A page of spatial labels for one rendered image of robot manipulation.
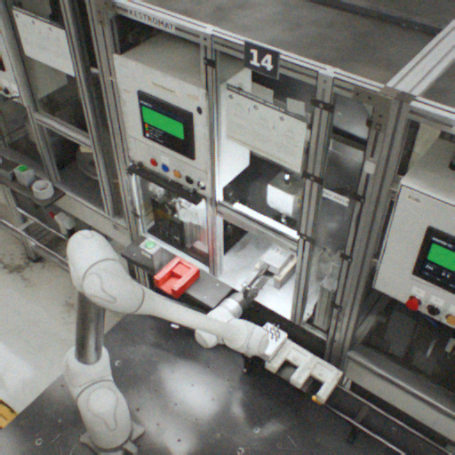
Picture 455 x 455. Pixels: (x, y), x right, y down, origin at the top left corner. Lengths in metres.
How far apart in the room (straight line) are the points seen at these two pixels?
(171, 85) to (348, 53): 0.60
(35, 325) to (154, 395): 1.38
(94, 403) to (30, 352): 1.43
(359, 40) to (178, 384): 1.51
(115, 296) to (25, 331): 1.94
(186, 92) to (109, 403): 1.11
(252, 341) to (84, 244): 0.68
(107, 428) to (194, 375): 0.48
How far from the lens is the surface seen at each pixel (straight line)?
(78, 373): 2.27
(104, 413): 2.17
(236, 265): 2.56
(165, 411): 2.44
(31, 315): 3.73
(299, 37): 1.85
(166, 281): 2.51
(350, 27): 1.93
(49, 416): 2.52
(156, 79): 2.05
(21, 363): 3.54
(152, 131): 2.17
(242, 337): 2.07
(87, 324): 2.08
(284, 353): 2.33
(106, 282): 1.75
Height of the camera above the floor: 2.82
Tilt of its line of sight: 45 degrees down
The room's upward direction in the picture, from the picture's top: straight up
